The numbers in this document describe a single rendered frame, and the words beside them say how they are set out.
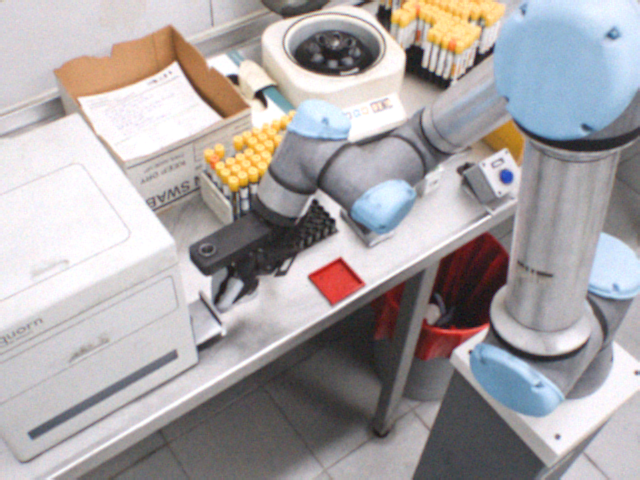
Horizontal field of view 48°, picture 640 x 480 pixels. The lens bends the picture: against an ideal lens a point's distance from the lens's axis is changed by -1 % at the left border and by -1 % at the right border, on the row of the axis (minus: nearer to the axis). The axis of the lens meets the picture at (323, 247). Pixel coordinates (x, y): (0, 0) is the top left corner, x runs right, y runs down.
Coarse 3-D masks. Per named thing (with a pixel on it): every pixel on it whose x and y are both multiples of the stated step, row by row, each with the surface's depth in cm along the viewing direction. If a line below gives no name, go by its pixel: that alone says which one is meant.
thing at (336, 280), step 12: (336, 264) 121; (348, 264) 120; (312, 276) 119; (324, 276) 119; (336, 276) 119; (348, 276) 120; (324, 288) 118; (336, 288) 118; (348, 288) 118; (360, 288) 118; (336, 300) 116
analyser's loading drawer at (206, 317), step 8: (200, 296) 110; (192, 304) 110; (200, 304) 110; (208, 304) 108; (192, 312) 109; (200, 312) 110; (208, 312) 110; (216, 312) 107; (200, 320) 109; (208, 320) 109; (216, 320) 109; (224, 320) 107; (200, 328) 108; (208, 328) 108; (216, 328) 108; (224, 328) 109; (200, 336) 107; (208, 336) 107
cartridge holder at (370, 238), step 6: (342, 210) 127; (342, 216) 127; (348, 216) 126; (348, 222) 126; (354, 222) 125; (360, 222) 123; (354, 228) 125; (360, 228) 124; (366, 228) 122; (360, 234) 124; (366, 234) 124; (372, 234) 124; (378, 234) 124; (390, 234) 125; (366, 240) 123; (372, 240) 123; (378, 240) 124
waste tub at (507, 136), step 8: (496, 128) 136; (504, 128) 134; (512, 128) 132; (488, 136) 139; (496, 136) 137; (504, 136) 135; (512, 136) 133; (520, 136) 132; (488, 144) 140; (496, 144) 138; (504, 144) 136; (512, 144) 134; (520, 144) 132; (496, 152) 139; (512, 152) 135; (520, 152) 134; (520, 160) 136
